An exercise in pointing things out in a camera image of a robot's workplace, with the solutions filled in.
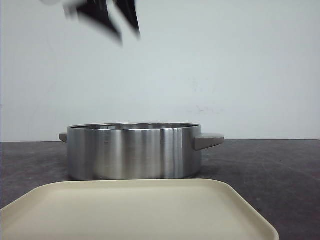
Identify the dark grey table mat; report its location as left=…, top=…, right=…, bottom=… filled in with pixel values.
left=0, top=140, right=320, bottom=240

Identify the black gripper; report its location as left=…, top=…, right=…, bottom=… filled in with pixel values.
left=39, top=0, right=141, bottom=48

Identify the beige plastic tray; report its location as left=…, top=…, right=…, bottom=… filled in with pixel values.
left=0, top=179, right=280, bottom=240

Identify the stainless steel steamer pot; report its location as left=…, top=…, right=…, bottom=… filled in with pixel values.
left=59, top=122, right=225, bottom=181

